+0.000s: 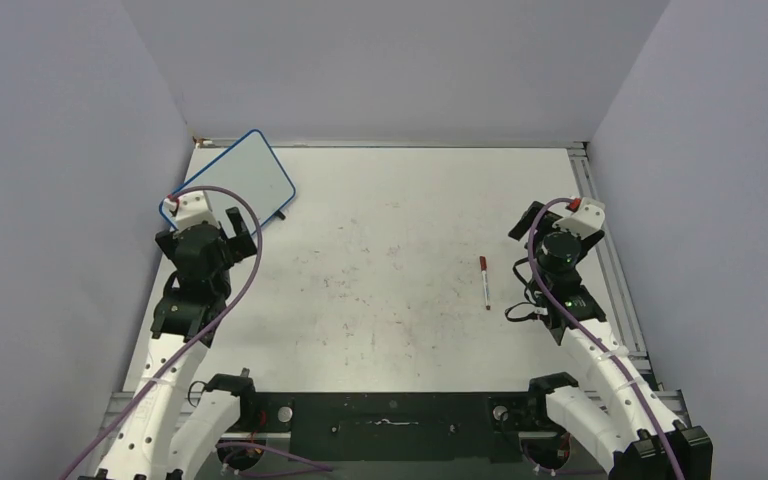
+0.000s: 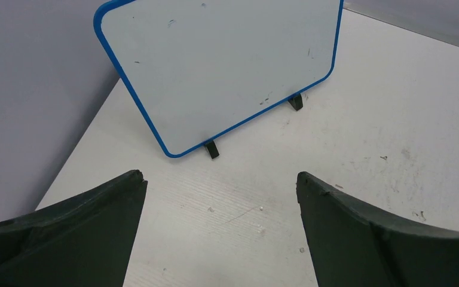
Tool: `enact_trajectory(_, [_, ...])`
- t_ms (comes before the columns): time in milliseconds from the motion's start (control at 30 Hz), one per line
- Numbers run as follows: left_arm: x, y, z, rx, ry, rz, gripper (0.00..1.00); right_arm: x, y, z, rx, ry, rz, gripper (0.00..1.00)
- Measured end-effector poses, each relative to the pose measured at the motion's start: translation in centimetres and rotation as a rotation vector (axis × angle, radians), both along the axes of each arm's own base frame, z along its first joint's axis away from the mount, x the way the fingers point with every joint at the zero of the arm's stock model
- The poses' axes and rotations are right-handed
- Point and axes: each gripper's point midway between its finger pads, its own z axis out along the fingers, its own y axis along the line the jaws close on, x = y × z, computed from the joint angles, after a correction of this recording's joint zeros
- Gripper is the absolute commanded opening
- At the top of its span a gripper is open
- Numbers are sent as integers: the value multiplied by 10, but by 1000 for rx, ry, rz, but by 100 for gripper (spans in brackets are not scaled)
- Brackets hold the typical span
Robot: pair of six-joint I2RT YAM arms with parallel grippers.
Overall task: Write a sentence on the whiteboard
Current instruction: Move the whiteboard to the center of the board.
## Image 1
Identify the red capped whiteboard marker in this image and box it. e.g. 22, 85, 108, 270
479, 256, 492, 311

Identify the blue framed whiteboard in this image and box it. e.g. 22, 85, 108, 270
173, 129, 297, 226

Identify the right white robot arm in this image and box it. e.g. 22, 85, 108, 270
508, 197, 714, 479

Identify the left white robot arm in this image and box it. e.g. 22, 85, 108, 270
93, 207, 262, 479

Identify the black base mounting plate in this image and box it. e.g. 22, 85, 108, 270
230, 392, 570, 463

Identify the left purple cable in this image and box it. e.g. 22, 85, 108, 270
59, 186, 264, 480

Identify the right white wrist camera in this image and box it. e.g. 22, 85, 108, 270
553, 197, 606, 245

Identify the aluminium frame rail right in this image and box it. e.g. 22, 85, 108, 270
567, 142, 653, 374

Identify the aluminium frame rail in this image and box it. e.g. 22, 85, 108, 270
101, 390, 692, 429
567, 142, 653, 374

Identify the aluminium frame rail front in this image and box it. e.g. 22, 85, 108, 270
101, 390, 692, 429

